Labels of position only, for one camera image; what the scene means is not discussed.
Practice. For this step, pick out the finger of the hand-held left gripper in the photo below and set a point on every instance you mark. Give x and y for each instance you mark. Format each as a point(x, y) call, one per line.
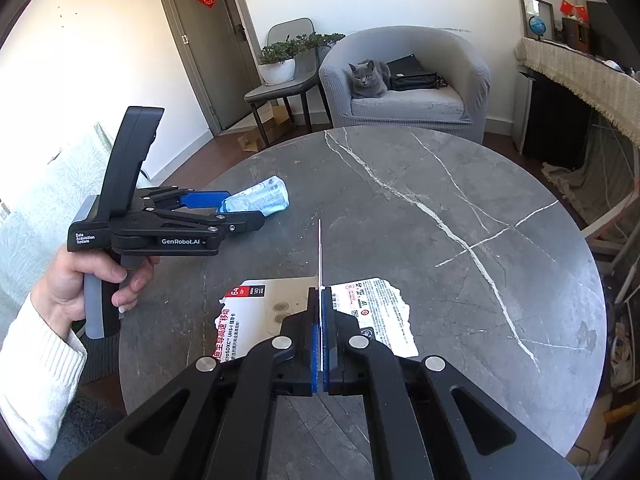
point(235, 222)
point(200, 199)

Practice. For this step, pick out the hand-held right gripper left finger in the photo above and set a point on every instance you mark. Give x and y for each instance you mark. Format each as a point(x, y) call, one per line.
point(314, 330)

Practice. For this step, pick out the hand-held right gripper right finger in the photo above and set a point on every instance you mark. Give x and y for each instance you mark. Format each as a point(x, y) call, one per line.
point(327, 330)

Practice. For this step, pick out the blue white plastic packet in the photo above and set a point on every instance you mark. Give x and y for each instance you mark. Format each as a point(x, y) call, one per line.
point(260, 195)

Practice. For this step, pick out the red white card package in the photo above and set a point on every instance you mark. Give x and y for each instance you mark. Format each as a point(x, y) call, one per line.
point(380, 307)

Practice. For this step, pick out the person's left hand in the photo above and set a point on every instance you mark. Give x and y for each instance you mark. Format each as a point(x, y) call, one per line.
point(60, 285)

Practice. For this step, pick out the pale patterned sofa cover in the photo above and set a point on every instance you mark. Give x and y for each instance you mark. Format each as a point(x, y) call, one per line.
point(45, 195)

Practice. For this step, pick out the cardboard box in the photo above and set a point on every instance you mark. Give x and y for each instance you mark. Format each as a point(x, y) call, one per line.
point(265, 130)

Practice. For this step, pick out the grey dining chair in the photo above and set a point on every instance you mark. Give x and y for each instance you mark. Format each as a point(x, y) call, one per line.
point(280, 90)

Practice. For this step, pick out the grey door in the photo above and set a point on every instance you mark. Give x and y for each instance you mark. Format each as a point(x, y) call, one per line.
point(215, 60)

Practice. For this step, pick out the potted plant in white pot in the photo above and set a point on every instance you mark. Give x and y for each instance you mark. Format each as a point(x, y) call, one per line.
point(277, 70)

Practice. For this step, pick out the grey cat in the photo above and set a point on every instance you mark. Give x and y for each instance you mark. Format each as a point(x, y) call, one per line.
point(367, 80)

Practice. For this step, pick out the grey armchair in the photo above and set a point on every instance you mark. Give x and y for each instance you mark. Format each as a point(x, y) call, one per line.
point(410, 110)

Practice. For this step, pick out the black leather bag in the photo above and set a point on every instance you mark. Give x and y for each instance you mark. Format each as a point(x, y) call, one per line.
point(412, 77)

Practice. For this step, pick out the black cabinet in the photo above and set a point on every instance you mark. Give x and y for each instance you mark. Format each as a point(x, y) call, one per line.
point(555, 120)

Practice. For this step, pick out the beige fringed tablecloth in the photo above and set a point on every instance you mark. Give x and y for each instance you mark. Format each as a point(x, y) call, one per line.
point(580, 75)

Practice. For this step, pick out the small blue globe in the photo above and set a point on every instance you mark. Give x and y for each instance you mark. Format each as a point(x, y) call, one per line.
point(536, 25)

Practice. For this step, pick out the brown wooden box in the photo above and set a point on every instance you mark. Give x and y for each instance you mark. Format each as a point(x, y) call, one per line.
point(575, 35)

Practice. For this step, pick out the small red flags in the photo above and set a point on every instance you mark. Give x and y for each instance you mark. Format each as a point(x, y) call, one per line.
point(574, 8)

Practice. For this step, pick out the black monitor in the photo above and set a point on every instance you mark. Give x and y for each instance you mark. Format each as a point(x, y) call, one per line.
point(607, 30)

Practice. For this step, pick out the wooden picture frame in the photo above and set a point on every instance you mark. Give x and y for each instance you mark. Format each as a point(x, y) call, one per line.
point(547, 10)

